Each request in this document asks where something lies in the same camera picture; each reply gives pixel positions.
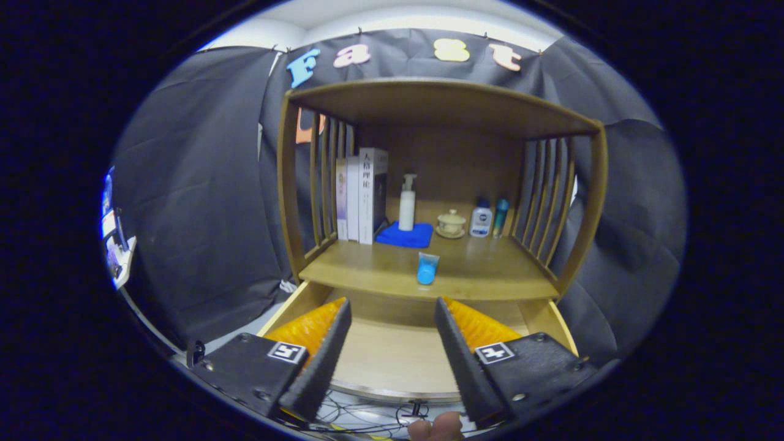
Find blue cosmetic tube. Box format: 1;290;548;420
416;252;440;285

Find computer monitor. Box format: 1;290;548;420
101;173;126;270

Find thin purple book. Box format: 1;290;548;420
335;158;349;241

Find black backdrop cloth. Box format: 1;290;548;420
107;28;687;368

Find white side shelf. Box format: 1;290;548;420
110;236;137;290

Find white pump bottle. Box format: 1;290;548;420
398;173;418;232

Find wooden drawer with black knob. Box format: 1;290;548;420
257;281;579;423

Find floor cables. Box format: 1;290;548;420
306;392;429;439

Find beige lidded teacup with saucer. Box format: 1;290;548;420
435;209;467;239

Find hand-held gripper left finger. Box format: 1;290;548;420
192;297;353;423

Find wooden countertop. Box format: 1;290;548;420
298;196;561;302

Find wooden cabinet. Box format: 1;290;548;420
277;78;609;304

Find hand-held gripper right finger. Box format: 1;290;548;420
434;296;599;428

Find white lotion bottle blue cap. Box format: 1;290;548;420
469;197;494;238

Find thin white book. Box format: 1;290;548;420
347;156;361;243

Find thick white and black book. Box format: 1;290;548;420
358;147;389;246

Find blue folded cloth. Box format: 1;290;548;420
375;220;434;249

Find slim teal bottle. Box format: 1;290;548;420
492;198;510;239

